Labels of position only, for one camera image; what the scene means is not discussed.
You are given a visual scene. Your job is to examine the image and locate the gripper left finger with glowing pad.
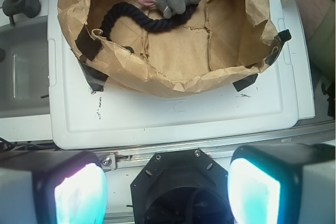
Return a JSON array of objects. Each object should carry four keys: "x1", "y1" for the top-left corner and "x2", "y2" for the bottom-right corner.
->
[{"x1": 1, "y1": 151, "x2": 108, "y2": 223}]

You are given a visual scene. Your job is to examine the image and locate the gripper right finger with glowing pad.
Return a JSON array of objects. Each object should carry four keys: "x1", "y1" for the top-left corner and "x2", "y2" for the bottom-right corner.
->
[{"x1": 227, "y1": 144, "x2": 335, "y2": 223}]

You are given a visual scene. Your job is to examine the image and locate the gray plush bunny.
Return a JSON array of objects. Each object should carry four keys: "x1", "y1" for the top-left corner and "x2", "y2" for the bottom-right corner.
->
[{"x1": 138, "y1": 0, "x2": 201, "y2": 19}]

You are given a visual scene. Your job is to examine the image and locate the white plastic bin lid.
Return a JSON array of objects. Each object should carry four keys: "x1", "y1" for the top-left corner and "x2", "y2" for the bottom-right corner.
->
[{"x1": 48, "y1": 0, "x2": 315, "y2": 150}]

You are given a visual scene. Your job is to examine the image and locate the gray plastic sink basin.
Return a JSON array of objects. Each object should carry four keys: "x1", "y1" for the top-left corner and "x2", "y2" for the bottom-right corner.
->
[{"x1": 1, "y1": 16, "x2": 50, "y2": 118}]

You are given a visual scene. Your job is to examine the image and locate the brown paper bag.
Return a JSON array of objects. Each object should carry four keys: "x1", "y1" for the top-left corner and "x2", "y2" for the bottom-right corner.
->
[{"x1": 58, "y1": 0, "x2": 291, "y2": 98}]

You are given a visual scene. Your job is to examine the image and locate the dark green oval object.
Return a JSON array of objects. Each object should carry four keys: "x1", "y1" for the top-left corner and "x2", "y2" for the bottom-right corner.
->
[{"x1": 125, "y1": 46, "x2": 134, "y2": 54}]

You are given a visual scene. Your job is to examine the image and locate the black curved faucet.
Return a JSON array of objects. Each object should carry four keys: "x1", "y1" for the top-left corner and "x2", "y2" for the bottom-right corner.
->
[{"x1": 2, "y1": 0, "x2": 41, "y2": 26}]

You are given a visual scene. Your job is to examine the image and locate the aluminum rail with bracket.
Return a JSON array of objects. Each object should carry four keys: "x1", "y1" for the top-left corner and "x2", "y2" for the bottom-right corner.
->
[{"x1": 94, "y1": 121, "x2": 335, "y2": 171}]

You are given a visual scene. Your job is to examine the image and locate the black octagonal mount plate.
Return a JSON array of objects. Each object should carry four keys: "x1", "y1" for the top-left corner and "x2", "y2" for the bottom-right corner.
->
[{"x1": 130, "y1": 150, "x2": 235, "y2": 223}]

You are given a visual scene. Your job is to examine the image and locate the dark navy twisted rope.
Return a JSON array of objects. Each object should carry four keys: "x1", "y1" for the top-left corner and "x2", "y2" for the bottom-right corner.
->
[{"x1": 101, "y1": 1, "x2": 200, "y2": 41}]

